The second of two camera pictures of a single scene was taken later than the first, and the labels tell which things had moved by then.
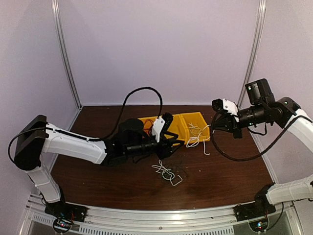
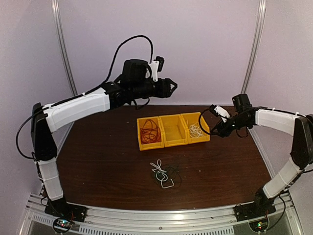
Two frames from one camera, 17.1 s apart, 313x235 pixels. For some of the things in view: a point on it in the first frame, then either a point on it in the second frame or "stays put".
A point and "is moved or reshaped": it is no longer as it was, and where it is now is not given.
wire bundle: (167, 174) is moved or reshaped
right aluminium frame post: (255, 53) stays put
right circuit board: (259, 225) stays put
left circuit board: (62, 225) stays put
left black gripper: (165, 151) → (164, 91)
